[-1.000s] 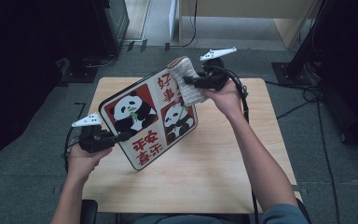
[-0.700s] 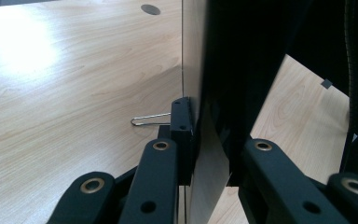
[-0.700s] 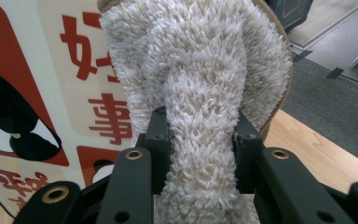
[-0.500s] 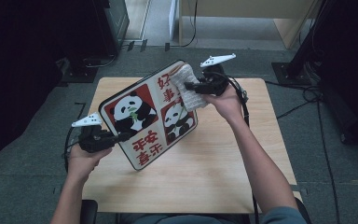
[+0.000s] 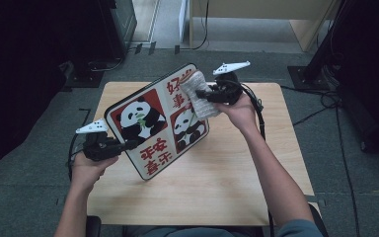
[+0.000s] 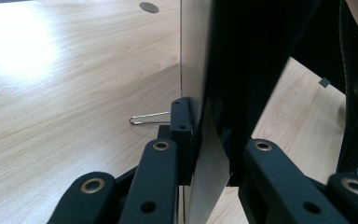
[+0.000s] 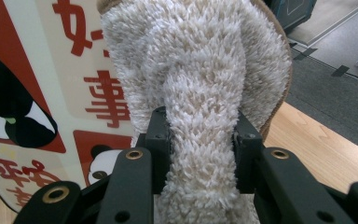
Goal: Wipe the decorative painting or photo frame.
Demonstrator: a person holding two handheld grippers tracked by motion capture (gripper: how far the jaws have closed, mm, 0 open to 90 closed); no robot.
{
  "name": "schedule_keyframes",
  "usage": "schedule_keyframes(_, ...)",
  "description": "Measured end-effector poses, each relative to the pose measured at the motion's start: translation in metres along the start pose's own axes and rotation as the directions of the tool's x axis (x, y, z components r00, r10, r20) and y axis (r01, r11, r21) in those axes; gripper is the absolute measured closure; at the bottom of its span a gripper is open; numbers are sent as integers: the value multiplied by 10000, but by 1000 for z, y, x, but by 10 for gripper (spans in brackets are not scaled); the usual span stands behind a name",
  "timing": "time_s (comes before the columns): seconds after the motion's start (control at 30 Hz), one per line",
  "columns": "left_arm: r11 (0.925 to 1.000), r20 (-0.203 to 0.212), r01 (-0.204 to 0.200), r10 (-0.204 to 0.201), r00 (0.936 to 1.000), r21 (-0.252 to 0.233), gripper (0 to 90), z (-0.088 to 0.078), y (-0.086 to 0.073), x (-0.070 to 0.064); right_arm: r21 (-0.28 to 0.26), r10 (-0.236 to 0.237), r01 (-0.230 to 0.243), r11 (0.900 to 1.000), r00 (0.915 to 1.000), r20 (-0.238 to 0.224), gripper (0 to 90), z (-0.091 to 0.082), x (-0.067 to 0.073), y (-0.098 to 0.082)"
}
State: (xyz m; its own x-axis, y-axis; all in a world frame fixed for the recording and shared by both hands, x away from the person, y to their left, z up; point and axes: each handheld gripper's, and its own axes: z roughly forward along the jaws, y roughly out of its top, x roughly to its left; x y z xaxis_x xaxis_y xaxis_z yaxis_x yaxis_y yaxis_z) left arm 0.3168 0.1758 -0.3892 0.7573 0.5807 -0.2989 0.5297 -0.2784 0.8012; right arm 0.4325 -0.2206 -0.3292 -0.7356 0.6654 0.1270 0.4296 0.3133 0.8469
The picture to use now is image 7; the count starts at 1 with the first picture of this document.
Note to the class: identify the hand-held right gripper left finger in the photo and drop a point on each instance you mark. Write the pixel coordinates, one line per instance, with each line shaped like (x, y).
(158, 140)

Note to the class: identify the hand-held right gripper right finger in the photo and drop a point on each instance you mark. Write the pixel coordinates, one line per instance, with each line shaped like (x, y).
(245, 149)

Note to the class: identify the white fluffy cloth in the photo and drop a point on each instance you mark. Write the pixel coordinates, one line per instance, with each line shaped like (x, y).
(205, 93)

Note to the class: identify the panda print board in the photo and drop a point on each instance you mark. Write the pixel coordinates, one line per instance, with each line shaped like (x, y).
(59, 102)

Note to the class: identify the black floor tape strip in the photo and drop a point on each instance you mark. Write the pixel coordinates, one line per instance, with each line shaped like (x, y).
(305, 53)
(292, 44)
(340, 71)

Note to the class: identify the dark cabinet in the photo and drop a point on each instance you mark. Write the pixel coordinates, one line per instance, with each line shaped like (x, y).
(292, 12)

